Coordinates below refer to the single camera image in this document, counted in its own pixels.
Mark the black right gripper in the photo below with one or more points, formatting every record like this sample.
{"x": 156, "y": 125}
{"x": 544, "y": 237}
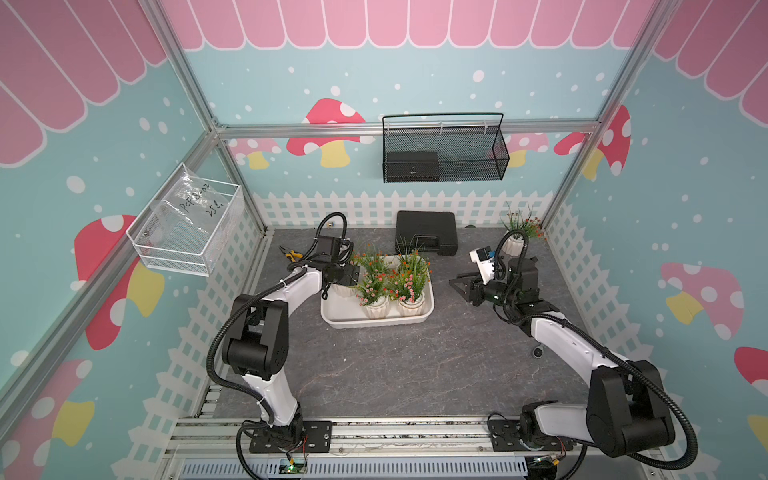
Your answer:
{"x": 474, "y": 285}

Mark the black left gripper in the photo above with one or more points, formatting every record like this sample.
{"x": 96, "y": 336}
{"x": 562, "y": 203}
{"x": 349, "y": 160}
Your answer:
{"x": 349, "y": 277}

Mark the orange flower pot front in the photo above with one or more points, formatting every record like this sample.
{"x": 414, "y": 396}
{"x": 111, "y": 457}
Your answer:
{"x": 372, "y": 261}

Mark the orange flower pot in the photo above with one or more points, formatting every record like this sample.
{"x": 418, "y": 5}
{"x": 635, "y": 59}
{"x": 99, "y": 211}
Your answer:
{"x": 408, "y": 256}
{"x": 372, "y": 261}

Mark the pink flower pot front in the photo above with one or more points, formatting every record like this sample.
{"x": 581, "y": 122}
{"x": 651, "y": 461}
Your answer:
{"x": 373, "y": 296}

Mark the pink flower pot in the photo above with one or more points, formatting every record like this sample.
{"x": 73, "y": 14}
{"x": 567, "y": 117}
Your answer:
{"x": 373, "y": 296}
{"x": 407, "y": 290}

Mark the white plastic storage box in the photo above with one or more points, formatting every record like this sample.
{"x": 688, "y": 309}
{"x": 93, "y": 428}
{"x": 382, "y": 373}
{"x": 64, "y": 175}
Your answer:
{"x": 344, "y": 313}

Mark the red flower pot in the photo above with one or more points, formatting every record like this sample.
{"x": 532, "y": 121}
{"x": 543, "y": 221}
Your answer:
{"x": 343, "y": 290}

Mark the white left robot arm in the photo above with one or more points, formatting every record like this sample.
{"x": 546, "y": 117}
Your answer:
{"x": 249, "y": 352}

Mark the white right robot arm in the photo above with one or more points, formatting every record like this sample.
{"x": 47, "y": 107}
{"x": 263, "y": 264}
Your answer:
{"x": 627, "y": 413}

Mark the black box in basket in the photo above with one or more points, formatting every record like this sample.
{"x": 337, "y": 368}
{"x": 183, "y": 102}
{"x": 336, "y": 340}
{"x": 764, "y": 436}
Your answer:
{"x": 411, "y": 166}

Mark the black plastic tool case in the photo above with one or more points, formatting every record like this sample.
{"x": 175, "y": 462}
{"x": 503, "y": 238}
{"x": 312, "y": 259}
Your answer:
{"x": 426, "y": 231}

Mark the yellow handled pliers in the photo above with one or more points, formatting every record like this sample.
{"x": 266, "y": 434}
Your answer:
{"x": 292, "y": 255}

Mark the black wire mesh basket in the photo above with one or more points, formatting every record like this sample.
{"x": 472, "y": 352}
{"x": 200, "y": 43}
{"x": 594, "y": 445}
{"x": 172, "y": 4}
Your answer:
{"x": 470, "y": 146}

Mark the clear acrylic wall bin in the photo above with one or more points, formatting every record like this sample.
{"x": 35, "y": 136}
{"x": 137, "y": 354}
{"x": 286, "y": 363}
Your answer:
{"x": 186, "y": 227}

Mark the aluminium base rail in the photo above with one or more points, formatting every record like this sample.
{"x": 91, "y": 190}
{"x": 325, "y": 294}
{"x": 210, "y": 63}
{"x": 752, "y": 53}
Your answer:
{"x": 358, "y": 448}

